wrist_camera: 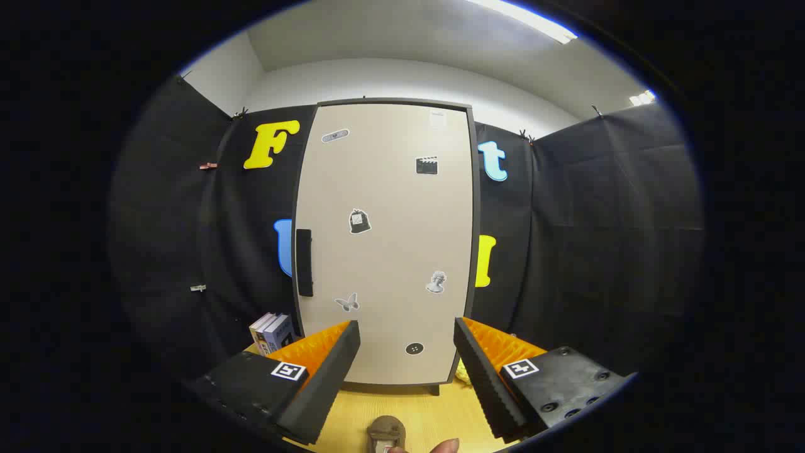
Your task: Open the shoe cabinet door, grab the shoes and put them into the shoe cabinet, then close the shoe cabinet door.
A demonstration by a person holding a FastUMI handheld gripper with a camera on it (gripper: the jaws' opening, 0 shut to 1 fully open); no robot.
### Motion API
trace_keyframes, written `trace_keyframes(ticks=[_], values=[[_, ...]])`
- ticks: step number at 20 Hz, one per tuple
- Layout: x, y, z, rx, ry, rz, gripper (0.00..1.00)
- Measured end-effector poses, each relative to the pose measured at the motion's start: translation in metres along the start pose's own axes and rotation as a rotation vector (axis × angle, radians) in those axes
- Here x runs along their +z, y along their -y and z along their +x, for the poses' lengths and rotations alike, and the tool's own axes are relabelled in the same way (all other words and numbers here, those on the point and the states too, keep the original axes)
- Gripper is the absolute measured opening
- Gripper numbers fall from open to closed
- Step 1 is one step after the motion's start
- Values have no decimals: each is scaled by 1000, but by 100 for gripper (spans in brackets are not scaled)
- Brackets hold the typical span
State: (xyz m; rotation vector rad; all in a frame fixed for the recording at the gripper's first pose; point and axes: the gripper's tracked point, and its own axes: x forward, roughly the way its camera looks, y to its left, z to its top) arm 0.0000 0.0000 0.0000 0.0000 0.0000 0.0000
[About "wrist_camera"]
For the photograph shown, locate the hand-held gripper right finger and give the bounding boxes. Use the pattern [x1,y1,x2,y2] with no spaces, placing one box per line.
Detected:
[453,316,637,441]

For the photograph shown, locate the grey shoe cabinet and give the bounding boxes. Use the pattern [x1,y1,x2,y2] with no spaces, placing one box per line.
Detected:
[291,98,482,396]

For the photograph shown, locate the brown fuzzy shoe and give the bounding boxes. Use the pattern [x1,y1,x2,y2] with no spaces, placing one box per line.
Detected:
[367,415,407,453]

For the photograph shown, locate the blue cover book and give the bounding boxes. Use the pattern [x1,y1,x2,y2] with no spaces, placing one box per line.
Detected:
[263,315,295,357]

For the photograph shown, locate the long ceiling light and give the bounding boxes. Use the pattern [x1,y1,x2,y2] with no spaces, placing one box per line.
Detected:
[465,0,579,45]

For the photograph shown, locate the white spine book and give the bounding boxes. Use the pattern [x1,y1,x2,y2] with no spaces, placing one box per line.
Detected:
[249,313,275,354]

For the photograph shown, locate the black backdrop cloth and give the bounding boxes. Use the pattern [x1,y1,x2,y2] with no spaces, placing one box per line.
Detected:
[107,74,705,394]

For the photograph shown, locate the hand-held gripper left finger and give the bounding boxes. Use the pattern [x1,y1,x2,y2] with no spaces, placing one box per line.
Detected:
[186,320,361,447]

